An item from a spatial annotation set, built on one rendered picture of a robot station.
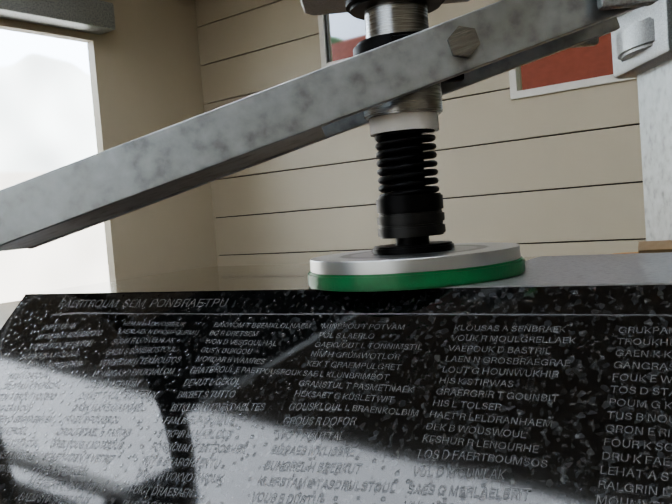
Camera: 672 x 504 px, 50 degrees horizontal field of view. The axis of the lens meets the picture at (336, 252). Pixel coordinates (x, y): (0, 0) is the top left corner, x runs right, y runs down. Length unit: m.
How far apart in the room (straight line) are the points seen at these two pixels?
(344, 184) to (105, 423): 7.60
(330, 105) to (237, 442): 0.32
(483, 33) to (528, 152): 6.49
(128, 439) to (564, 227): 6.51
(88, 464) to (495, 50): 0.54
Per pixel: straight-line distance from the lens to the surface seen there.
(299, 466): 0.60
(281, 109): 0.69
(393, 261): 0.64
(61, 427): 0.80
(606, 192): 6.94
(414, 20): 0.74
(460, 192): 7.50
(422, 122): 0.72
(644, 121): 1.57
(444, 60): 0.70
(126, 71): 9.19
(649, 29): 1.45
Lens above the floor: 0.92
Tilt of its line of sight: 3 degrees down
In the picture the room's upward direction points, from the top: 4 degrees counter-clockwise
